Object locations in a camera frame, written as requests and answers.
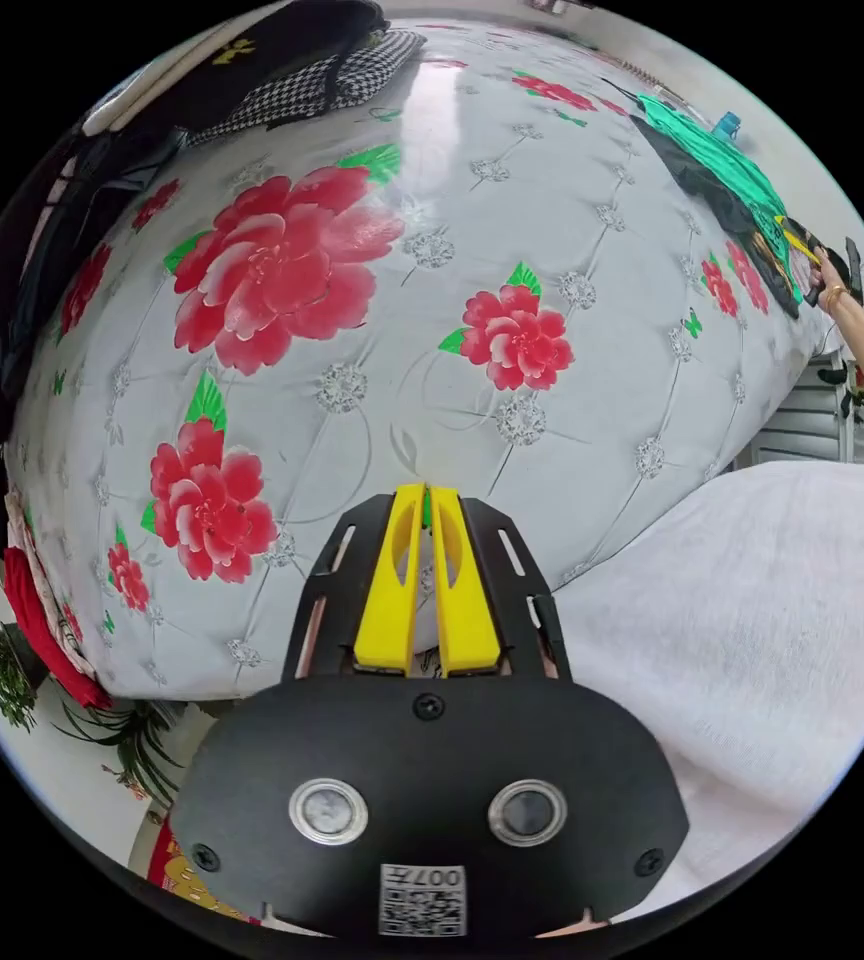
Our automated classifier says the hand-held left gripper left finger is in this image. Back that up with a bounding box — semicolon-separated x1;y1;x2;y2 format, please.
353;483;428;670

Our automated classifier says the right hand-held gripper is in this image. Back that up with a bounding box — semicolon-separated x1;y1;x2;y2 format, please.
773;215;853;303

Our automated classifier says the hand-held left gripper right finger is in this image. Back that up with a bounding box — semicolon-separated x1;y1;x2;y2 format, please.
429;486;502;673

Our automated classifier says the green t-shirt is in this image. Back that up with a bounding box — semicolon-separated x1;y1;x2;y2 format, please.
637;92;805;303

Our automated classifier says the person's right hand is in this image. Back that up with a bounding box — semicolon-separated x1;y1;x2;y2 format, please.
809;263;851;314

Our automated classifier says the black garment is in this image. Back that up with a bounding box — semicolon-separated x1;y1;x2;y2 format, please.
629;112;802;320

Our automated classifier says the bed with red floral sheet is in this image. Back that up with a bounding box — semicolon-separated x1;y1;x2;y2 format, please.
0;23;840;708

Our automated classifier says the person's body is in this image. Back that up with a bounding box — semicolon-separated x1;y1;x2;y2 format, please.
550;358;864;905

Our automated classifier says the pile of red floral clothes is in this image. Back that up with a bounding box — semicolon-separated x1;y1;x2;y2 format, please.
1;487;114;712

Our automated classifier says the pile of dark clothes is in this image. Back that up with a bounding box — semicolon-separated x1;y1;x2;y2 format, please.
0;125;190;553

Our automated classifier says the pile of clothes with houndstooth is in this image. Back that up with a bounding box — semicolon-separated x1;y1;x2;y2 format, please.
83;0;429;151

